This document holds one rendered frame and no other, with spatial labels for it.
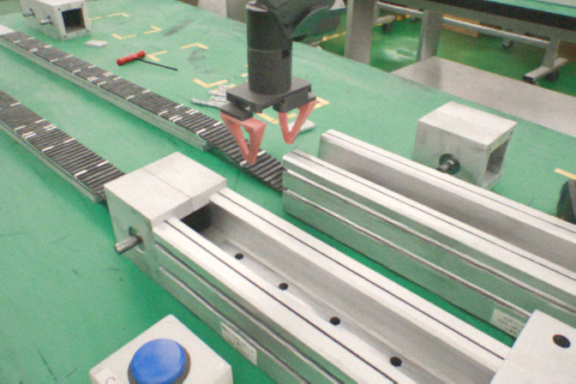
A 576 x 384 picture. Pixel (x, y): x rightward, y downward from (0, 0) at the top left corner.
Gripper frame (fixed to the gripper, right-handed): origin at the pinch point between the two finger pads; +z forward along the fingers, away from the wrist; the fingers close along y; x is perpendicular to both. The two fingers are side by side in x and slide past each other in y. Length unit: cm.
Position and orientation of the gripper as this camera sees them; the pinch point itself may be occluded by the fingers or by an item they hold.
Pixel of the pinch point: (269, 147)
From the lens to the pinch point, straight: 68.1
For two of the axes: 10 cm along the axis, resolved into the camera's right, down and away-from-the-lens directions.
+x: -7.3, -3.6, 5.8
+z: -0.1, 8.6, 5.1
